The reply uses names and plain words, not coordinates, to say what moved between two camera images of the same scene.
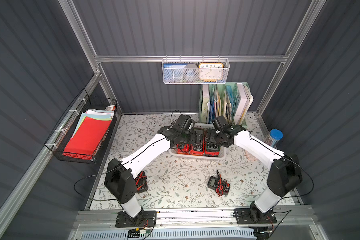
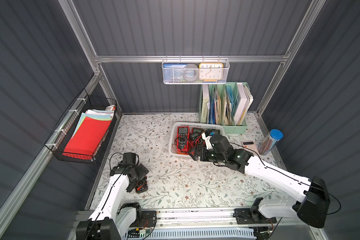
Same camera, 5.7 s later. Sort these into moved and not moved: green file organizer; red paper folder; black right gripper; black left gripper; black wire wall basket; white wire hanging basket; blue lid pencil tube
Moved: black right gripper; black left gripper
Not moved: red paper folder; white wire hanging basket; green file organizer; blue lid pencil tube; black wire wall basket
